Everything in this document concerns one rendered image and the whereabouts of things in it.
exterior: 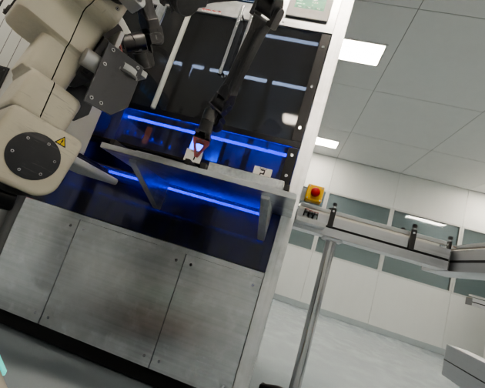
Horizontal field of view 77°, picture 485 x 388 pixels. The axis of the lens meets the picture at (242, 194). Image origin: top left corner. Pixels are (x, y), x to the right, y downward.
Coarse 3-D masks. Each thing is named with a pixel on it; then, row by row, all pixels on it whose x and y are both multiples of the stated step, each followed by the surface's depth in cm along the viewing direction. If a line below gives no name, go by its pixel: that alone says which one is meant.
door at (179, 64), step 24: (168, 24) 164; (192, 24) 162; (216, 24) 161; (240, 24) 159; (168, 48) 161; (192, 48) 159; (216, 48) 157; (192, 72) 156; (216, 72) 154; (144, 96) 156; (168, 96) 154; (192, 96) 153
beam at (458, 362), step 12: (456, 348) 118; (444, 360) 122; (456, 360) 115; (468, 360) 109; (480, 360) 103; (444, 372) 120; (456, 372) 113; (468, 372) 107; (480, 372) 101; (468, 384) 105; (480, 384) 100
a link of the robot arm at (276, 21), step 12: (252, 12) 106; (276, 12) 101; (252, 24) 106; (264, 24) 104; (276, 24) 104; (252, 36) 107; (264, 36) 109; (240, 48) 111; (252, 48) 109; (240, 60) 112; (252, 60) 114; (240, 72) 115; (228, 84) 118; (240, 84) 120; (216, 96) 123; (228, 96) 119
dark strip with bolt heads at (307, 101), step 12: (324, 36) 151; (324, 48) 149; (312, 72) 147; (312, 84) 146; (312, 96) 144; (300, 108) 144; (300, 120) 142; (300, 132) 141; (288, 156) 139; (288, 168) 138; (288, 180) 137
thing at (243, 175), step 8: (208, 168) 103; (216, 168) 102; (224, 168) 102; (232, 168) 102; (232, 176) 101; (240, 176) 101; (248, 176) 100; (256, 176) 100; (264, 176) 100; (264, 184) 99; (272, 184) 99; (280, 184) 98
